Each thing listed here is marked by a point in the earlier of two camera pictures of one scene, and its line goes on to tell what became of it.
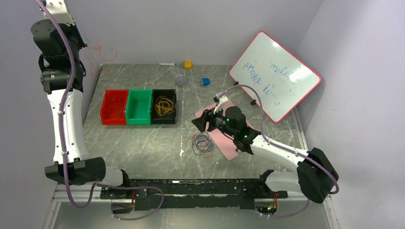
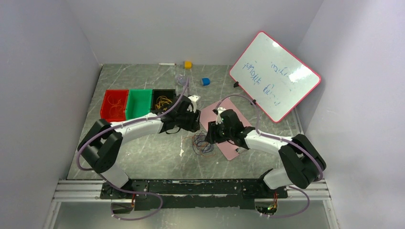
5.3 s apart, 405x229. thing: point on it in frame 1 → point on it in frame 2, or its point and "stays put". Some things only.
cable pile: x=201 y=144 stays put
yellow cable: x=164 y=106 stays put
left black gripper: x=73 y=28 → x=194 y=126
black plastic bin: x=169 y=119 stays put
